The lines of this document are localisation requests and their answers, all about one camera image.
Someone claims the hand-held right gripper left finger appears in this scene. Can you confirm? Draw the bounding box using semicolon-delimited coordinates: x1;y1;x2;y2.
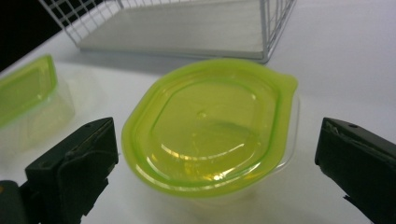
20;117;120;224

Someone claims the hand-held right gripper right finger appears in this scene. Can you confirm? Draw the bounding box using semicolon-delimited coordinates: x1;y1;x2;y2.
314;117;396;224

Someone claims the rectangular container with green lid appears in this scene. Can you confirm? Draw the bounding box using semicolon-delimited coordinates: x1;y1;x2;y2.
0;54;77;151

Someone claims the round container with green lid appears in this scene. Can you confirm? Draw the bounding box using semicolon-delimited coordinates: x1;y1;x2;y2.
120;57;302;206

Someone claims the white wire rack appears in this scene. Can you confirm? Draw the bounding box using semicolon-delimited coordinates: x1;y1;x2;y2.
38;0;297;65

